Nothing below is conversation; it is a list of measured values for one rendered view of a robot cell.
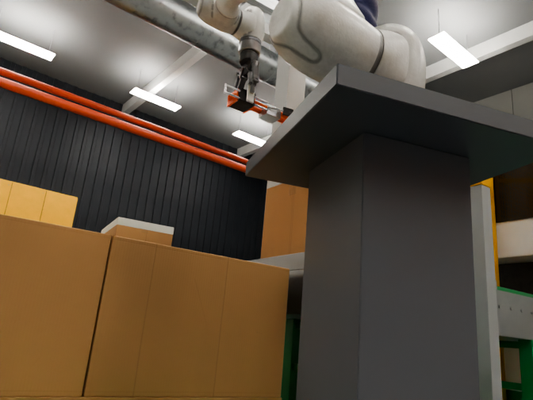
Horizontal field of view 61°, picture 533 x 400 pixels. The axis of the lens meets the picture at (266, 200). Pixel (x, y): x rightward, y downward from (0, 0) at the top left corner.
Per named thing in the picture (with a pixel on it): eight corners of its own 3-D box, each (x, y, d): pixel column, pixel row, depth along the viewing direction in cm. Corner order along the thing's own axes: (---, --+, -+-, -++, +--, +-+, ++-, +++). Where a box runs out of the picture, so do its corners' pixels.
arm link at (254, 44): (253, 52, 191) (252, 64, 189) (235, 43, 186) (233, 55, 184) (266, 42, 183) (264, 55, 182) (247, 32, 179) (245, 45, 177)
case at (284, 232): (358, 295, 224) (361, 217, 235) (428, 294, 192) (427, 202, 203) (258, 278, 192) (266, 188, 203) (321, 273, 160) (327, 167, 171)
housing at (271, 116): (271, 124, 188) (272, 114, 189) (281, 118, 183) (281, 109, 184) (257, 118, 184) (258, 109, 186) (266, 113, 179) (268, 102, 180)
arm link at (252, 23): (254, 53, 192) (227, 41, 185) (258, 22, 196) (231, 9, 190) (268, 41, 183) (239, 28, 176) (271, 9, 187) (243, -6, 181)
